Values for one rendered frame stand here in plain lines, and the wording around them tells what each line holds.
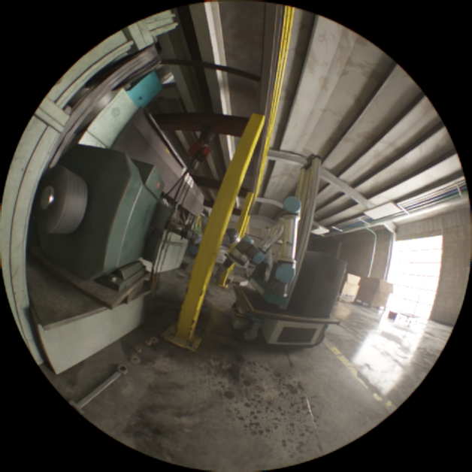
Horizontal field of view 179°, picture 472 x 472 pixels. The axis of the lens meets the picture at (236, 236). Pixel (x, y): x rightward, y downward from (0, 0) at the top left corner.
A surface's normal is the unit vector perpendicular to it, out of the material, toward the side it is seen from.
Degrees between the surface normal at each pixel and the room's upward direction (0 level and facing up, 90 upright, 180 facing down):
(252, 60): 180
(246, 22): 180
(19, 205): 90
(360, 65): 171
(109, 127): 90
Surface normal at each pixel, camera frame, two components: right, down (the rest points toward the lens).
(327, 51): -0.16, 0.98
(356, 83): -0.45, 0.89
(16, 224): 0.95, 0.30
